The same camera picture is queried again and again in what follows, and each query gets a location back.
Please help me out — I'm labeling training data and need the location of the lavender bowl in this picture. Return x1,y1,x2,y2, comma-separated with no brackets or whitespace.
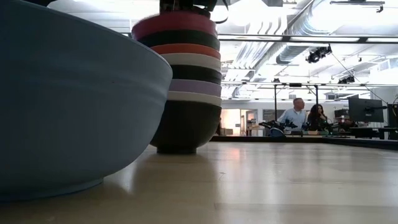
169,78,223,98

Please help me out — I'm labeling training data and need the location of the coral bowl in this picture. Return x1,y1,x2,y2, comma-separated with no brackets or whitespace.
150,43,222,61

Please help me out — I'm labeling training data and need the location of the black bowl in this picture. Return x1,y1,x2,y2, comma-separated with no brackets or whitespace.
138,29,221,52
149,99,223,155
170,64,223,86

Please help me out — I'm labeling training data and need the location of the magenta bowl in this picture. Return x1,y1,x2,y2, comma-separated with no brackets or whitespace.
131,11,218,41

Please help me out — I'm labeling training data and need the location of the blue bowl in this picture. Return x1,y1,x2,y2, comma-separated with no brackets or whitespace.
0,0,174,203

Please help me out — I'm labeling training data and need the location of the black desk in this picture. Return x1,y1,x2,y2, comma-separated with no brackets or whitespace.
349,126,398,141

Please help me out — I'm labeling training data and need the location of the black monitor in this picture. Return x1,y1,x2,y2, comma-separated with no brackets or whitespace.
387,103,398,128
348,97,385,123

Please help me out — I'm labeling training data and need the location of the white bowl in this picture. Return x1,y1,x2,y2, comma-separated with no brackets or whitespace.
167,90,223,108
160,52,223,73

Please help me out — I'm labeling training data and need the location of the black aluminium table frame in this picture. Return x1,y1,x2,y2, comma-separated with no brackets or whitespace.
211,134,398,151

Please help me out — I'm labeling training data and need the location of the person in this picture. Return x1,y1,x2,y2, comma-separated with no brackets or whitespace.
277,97,307,132
307,103,328,131

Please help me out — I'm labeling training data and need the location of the black ceiling spotlight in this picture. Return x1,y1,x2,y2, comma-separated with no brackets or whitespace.
305,45,333,65
338,75,356,85

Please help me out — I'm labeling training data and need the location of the black background rig frame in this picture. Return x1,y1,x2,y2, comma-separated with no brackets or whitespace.
222,81,398,138

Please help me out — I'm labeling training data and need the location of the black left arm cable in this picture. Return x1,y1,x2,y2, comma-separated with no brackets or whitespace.
213,0,230,25

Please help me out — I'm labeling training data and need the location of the black overhead beam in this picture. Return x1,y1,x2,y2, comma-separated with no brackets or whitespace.
121,32,398,45

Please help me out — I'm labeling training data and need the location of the silver ventilation duct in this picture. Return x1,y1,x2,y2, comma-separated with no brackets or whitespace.
229,0,330,72

